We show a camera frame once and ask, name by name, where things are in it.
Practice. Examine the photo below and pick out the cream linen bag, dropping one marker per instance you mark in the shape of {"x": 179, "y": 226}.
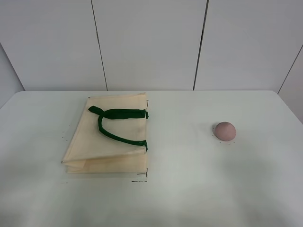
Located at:
{"x": 110, "y": 136}

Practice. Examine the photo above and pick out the pink peach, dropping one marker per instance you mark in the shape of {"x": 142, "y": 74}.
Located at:
{"x": 225, "y": 131}

